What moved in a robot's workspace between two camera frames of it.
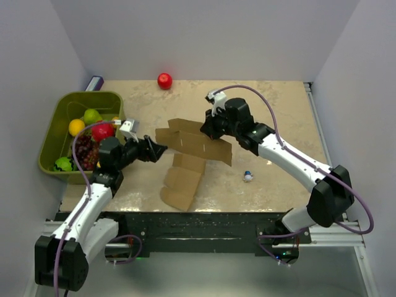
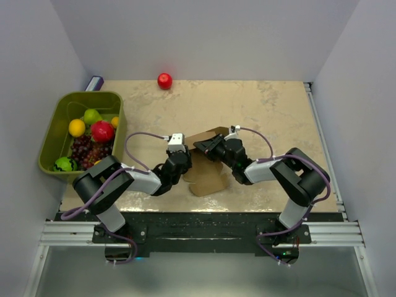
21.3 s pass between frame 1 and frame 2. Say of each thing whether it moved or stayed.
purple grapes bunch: stayed
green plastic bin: stayed
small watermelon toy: stayed
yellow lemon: stayed
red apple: stayed
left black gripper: moved
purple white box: stayed
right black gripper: moved
